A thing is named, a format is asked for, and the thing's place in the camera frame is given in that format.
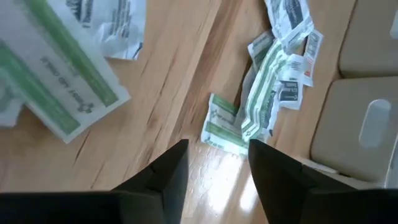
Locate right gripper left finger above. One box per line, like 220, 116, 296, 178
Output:
110, 139, 190, 224

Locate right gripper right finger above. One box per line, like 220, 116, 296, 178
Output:
248, 139, 358, 224

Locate green striped gauze packet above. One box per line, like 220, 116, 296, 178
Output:
0, 70, 25, 128
241, 40, 290, 142
200, 93, 249, 156
0, 0, 131, 144

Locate white packet red label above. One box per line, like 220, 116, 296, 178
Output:
302, 29, 324, 88

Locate grey plastic bin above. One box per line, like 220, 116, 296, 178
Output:
310, 76, 398, 190
338, 0, 398, 79

